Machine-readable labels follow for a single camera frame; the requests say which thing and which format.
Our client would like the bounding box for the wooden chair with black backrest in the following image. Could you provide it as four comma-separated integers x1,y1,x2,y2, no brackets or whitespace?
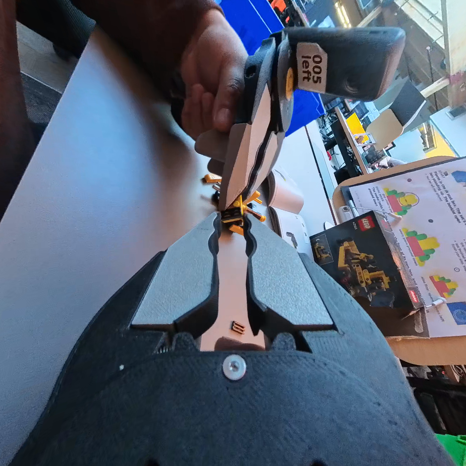
366,78,432,150

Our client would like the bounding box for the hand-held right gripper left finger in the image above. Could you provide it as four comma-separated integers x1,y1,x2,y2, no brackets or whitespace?
130,212,222,338

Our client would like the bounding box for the black lego set box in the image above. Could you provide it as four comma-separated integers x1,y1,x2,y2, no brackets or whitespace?
309,210,430,337

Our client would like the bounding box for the green plastic bin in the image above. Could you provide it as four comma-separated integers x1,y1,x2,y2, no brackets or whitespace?
435,433,466,466

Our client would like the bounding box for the blue plastic bin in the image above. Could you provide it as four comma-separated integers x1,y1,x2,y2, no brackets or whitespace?
220,0,325,121

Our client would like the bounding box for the person's left hand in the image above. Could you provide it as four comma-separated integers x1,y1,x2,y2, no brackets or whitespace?
179,10,250,141

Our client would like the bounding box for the white instruction booklet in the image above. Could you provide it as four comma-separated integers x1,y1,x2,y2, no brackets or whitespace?
262,169,314,252

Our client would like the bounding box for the yellow panel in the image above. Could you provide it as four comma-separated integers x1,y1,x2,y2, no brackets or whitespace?
345,112,365,135

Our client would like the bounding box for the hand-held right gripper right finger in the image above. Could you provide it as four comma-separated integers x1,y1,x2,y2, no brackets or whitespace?
244,216,334,336

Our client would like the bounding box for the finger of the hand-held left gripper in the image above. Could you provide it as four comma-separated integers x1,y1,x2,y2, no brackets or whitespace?
219,88,272,212
232,132,285,209

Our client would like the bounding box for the printed instruction sheet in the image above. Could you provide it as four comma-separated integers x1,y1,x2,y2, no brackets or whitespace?
348,157,466,339

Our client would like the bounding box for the yellow black lego model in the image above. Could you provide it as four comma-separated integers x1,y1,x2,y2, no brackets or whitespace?
211,184,266,236

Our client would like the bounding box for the metal wire sheet holder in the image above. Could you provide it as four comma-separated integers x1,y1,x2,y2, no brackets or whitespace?
342,205,403,220

